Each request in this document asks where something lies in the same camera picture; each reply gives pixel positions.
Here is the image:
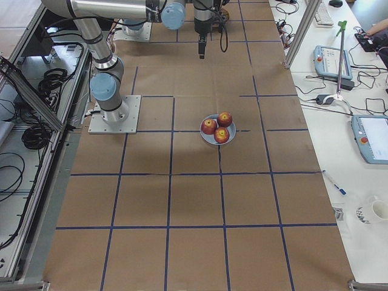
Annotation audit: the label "white keyboard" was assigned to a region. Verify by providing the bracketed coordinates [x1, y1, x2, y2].
[315, 1, 334, 28]

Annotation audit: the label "black computer mouse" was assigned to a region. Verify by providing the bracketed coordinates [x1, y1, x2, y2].
[329, 0, 343, 8]

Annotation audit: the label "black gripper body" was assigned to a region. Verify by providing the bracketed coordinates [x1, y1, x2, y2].
[194, 18, 212, 45]

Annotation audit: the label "black coiled cable bundle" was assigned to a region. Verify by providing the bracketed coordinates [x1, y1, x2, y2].
[21, 124, 54, 150]

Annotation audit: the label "red apple top on plate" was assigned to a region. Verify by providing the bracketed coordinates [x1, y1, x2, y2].
[216, 112, 233, 127]

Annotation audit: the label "red apple on plate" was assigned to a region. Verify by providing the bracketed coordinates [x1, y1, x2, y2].
[201, 118, 218, 135]
[216, 112, 233, 127]
[213, 127, 230, 144]

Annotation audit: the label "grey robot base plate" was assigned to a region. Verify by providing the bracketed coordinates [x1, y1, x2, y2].
[88, 95, 141, 134]

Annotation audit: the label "light blue plate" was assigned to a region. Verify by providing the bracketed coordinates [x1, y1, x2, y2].
[199, 114, 236, 146]

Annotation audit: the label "aluminium frame post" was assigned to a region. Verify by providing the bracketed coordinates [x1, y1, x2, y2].
[283, 0, 321, 69]

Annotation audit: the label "blue teach pendant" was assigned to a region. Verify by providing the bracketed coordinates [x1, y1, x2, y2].
[351, 115, 387, 164]
[313, 45, 353, 80]

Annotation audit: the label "white patterned mug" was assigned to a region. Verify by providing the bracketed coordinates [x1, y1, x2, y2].
[356, 196, 387, 224]

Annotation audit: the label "black power adapter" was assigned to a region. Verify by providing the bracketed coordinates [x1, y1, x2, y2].
[338, 79, 355, 91]

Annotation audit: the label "small metal clip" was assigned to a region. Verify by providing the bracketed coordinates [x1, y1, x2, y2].
[332, 207, 344, 221]

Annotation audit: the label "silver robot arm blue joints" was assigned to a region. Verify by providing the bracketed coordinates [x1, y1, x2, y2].
[41, 0, 217, 121]

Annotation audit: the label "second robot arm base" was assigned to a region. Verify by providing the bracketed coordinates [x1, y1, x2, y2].
[113, 19, 152, 42]

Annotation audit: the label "green tipped grabber stick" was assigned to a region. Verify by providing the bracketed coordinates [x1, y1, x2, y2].
[333, 20, 353, 115]

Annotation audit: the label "brown wicker basket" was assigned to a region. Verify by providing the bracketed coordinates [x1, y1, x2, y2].
[212, 8, 230, 33]

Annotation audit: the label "red apple left on plate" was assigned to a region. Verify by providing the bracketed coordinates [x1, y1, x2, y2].
[201, 118, 218, 135]

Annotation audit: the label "blue teach pendant near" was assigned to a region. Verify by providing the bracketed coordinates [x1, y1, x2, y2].
[351, 115, 387, 164]

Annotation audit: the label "red apple front on plate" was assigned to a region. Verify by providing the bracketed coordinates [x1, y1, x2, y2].
[213, 127, 230, 144]

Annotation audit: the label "brown paper table cover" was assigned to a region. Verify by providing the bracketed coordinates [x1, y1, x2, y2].
[44, 1, 353, 290]

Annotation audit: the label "blue teach pendant far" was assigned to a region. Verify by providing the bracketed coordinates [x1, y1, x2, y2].
[313, 45, 353, 80]

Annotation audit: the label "white blue pen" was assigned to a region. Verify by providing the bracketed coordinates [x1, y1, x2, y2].
[322, 170, 347, 196]

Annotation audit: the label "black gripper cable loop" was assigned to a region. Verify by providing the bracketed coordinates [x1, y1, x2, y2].
[212, 5, 229, 53]

